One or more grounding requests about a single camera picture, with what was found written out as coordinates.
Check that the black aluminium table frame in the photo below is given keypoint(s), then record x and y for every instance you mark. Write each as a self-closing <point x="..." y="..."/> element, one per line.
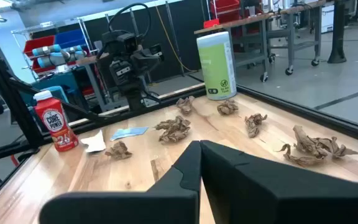
<point x="306" y="112"/>

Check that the green disinfecting wipes canister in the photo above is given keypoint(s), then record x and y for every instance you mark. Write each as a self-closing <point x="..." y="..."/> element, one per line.
<point x="217" y="65"/>

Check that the red storage bin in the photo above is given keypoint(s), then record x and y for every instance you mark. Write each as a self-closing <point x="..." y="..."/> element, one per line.
<point x="39" y="43"/>
<point x="224" y="7"/>

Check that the blue storage bin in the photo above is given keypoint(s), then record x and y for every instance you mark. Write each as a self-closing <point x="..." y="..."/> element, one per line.
<point x="70" y="37"/>

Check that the small red box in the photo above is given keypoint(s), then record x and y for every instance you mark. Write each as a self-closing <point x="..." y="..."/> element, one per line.
<point x="211" y="23"/>

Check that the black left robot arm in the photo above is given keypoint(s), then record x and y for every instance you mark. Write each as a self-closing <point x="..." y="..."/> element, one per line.
<point x="134" y="99"/>

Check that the wooden-top workbench on casters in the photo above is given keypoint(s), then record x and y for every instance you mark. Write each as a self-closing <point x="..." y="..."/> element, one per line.
<point x="291" y="40"/>

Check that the blue paper scrap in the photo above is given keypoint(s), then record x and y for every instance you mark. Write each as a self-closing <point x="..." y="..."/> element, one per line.
<point x="129" y="132"/>

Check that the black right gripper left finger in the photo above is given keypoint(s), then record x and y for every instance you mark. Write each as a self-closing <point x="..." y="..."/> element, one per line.
<point x="135" y="205"/>

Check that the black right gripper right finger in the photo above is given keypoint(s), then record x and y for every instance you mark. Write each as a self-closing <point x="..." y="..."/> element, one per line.
<point x="275" y="199"/>

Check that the black pillar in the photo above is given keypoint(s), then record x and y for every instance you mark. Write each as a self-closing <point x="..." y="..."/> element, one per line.
<point x="338" y="31"/>

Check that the red Core Power bottle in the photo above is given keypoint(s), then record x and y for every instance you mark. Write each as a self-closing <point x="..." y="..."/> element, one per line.
<point x="54" y="121"/>

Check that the blue and grey robot arm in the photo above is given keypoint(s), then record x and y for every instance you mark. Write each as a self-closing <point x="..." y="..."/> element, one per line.
<point x="54" y="57"/>

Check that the white paper scrap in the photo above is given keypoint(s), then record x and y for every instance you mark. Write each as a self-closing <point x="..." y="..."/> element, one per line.
<point x="94" y="142"/>

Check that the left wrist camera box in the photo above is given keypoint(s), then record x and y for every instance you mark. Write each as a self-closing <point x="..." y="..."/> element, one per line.
<point x="124" y="42"/>

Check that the brown paper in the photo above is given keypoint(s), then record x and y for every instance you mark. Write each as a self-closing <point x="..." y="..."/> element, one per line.
<point x="118" y="151"/>
<point x="185" y="105"/>
<point x="174" y="129"/>
<point x="254" y="124"/>
<point x="227" y="107"/>
<point x="337" y="149"/>
<point x="306" y="146"/>

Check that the black room divider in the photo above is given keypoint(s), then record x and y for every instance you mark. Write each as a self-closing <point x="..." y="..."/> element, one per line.
<point x="179" y="37"/>

